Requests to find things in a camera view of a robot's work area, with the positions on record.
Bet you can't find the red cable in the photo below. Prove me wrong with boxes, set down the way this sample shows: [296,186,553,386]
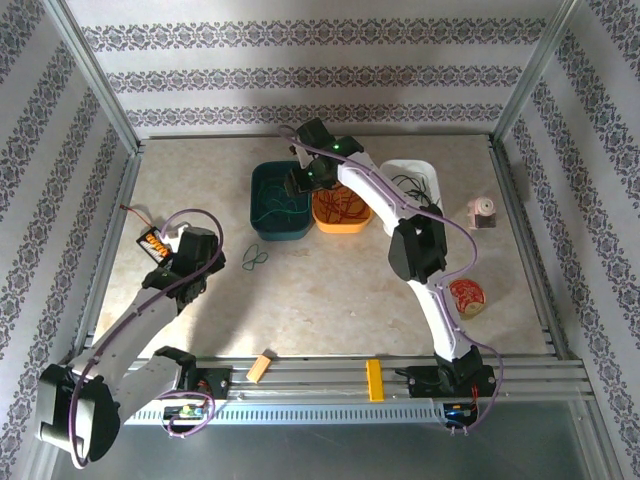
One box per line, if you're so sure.
[319,192,369,225]
[315,185,366,225]
[329,183,371,224]
[324,183,370,216]
[319,184,371,225]
[315,187,359,221]

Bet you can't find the black cable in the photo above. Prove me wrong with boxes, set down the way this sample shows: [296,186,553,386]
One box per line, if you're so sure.
[389,171,431,199]
[394,174,439,204]
[404,174,442,207]

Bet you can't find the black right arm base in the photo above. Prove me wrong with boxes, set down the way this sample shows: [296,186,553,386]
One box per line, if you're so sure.
[394,364,501,401]

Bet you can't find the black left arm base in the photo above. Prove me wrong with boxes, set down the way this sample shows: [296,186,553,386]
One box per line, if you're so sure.
[197,367,232,401]

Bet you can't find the black board with orange plugs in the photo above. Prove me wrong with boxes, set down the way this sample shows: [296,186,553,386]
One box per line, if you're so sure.
[135,227,176,266]

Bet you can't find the yellow plastic bin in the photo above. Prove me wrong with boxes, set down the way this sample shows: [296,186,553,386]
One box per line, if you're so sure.
[310,182,374,235]

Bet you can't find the teal plastic bin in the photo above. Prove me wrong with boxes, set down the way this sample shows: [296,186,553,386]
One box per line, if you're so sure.
[249,160,316,242]

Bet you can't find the thin red board lead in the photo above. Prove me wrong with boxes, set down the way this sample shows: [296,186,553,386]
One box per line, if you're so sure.
[121,203,154,232]

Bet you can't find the white plastic bin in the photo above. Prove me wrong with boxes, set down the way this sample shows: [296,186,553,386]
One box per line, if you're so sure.
[379,158,445,221]

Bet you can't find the small orange wooden block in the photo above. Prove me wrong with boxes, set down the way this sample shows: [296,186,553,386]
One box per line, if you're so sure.
[245,352,274,385]

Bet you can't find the small pink device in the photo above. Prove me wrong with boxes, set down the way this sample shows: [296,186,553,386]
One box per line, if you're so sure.
[466,196,499,231]

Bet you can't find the aluminium mounting rails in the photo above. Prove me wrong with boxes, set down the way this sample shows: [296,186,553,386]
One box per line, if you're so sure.
[59,354,596,401]

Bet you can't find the yellow plastic block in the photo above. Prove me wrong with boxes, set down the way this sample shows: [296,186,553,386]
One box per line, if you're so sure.
[365,358,386,403]

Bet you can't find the grey metal plate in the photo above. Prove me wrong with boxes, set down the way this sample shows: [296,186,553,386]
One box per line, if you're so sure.
[49,424,601,480]

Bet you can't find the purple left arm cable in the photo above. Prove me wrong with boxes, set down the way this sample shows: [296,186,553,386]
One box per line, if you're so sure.
[69,207,226,471]

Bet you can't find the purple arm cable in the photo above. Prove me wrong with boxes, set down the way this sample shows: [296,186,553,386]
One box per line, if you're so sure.
[69,207,226,471]
[276,124,504,436]

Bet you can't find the aluminium side rail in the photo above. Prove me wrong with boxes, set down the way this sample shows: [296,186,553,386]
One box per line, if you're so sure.
[67,144,146,364]
[487,137,571,359]

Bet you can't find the aluminium rear rail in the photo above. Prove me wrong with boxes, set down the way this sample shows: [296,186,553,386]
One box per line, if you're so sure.
[142,132,494,142]

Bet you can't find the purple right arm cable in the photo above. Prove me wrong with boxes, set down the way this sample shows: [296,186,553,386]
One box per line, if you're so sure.
[276,124,504,436]

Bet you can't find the slotted white cable duct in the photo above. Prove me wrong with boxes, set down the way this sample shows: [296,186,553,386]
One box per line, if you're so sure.
[124,402,441,426]

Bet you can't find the aluminium frame post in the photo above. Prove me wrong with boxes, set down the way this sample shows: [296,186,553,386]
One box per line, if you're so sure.
[42,0,146,156]
[492,0,586,144]

